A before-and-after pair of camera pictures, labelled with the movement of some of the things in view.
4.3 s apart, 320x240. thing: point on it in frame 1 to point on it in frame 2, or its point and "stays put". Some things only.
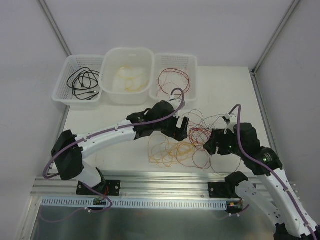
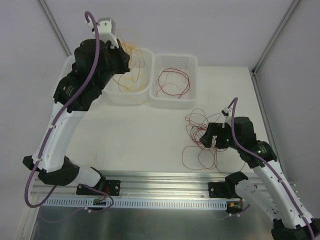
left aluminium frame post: (61, 40) stays put
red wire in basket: (174, 69) stays put
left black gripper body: (176, 130) to (122, 59)
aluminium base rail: (146, 183) stays put
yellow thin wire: (162, 152) to (129, 82)
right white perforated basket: (172, 71) stays put
